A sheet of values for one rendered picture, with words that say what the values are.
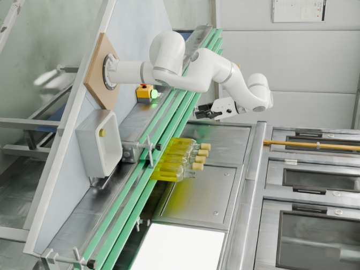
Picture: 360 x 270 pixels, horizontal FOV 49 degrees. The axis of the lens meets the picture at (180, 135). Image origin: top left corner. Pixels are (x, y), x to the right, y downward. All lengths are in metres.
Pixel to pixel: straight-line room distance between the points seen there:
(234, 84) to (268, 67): 6.51
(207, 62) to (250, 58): 6.55
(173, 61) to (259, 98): 0.34
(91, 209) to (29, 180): 0.73
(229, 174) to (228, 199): 0.18
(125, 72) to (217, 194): 0.69
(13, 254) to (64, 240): 0.40
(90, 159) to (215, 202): 0.59
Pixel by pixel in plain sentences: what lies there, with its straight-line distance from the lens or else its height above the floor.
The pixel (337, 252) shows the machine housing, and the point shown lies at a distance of 1.71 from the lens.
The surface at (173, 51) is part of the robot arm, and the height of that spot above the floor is 1.15.
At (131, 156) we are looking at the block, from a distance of 1.75.
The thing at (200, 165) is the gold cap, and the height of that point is 1.16.
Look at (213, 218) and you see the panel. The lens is 1.72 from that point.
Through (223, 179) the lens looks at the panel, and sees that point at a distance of 1.93.
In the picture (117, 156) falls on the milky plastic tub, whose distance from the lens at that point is 1.72.
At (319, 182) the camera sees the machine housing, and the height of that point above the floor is 1.68.
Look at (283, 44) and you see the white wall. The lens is 7.71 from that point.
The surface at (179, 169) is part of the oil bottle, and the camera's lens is 1.75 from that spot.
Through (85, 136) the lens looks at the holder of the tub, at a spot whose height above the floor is 0.79.
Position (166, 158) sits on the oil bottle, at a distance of 1.82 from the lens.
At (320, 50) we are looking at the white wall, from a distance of 7.75.
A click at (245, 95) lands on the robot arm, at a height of 1.37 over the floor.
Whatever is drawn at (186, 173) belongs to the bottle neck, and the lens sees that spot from 1.75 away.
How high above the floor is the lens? 1.53
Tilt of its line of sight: 15 degrees down
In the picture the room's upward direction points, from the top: 94 degrees clockwise
